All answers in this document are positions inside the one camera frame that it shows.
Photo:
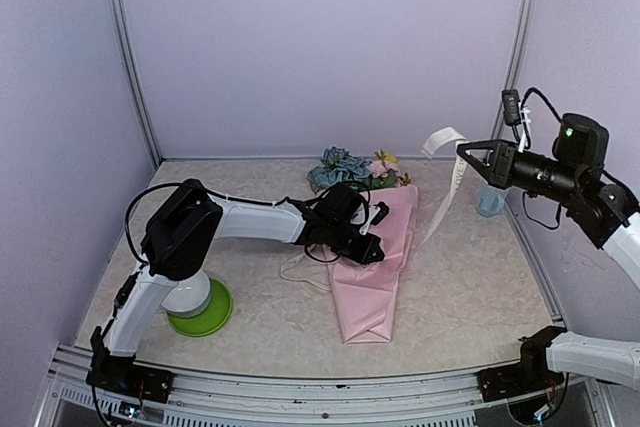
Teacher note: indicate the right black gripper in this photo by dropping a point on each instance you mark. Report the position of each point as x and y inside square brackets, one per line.
[497, 172]

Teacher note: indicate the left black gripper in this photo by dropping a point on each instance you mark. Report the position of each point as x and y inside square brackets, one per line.
[371, 243]

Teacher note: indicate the blue fake flower bunch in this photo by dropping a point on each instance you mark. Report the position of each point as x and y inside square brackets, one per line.
[338, 165]

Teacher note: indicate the pale pink fake flower stem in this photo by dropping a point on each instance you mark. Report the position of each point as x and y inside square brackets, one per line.
[384, 176]

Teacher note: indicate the pink wrapping paper sheet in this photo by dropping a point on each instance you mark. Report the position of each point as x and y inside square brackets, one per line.
[365, 297]

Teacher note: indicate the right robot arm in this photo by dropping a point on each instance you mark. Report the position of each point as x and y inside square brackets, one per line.
[605, 210]

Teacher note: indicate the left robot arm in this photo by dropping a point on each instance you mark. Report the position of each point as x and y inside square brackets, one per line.
[177, 239]

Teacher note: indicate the light blue mug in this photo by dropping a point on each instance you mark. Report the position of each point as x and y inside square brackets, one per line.
[491, 201]

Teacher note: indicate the green plastic plate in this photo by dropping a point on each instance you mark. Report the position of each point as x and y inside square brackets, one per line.
[214, 316]

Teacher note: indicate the white ceramic bowl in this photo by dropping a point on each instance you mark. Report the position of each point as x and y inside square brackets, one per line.
[190, 297]

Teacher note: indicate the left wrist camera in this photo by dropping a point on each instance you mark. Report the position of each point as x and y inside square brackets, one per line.
[374, 215]

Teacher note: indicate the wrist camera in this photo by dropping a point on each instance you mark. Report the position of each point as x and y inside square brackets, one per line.
[516, 117]
[374, 215]

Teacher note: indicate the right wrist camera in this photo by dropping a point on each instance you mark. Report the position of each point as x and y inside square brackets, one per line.
[516, 117]

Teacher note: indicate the right aluminium frame post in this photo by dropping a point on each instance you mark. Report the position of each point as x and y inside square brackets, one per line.
[519, 44]

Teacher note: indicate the aluminium frame post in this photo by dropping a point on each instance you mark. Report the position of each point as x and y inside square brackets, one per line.
[519, 44]
[134, 83]

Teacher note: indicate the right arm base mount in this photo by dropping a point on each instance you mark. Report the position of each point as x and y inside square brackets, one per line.
[514, 380]

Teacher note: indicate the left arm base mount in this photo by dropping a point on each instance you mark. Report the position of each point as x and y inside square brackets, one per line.
[133, 380]

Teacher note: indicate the front aluminium rail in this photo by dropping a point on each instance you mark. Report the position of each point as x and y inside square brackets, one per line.
[201, 398]

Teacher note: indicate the left aluminium frame post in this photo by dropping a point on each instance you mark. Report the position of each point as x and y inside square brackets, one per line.
[134, 83]

